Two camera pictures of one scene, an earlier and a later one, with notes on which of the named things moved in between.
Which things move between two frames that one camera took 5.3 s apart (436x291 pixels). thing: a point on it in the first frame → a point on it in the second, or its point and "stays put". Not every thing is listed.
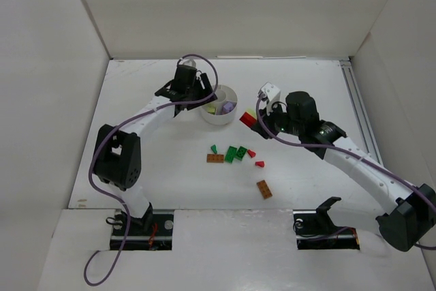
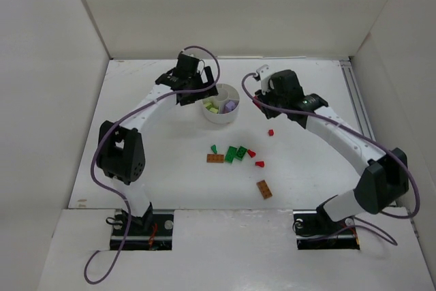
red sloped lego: (251, 153) stays put
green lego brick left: (230, 154) stays put
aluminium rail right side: (360, 111) stays put
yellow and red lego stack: (247, 119) → (208, 105)
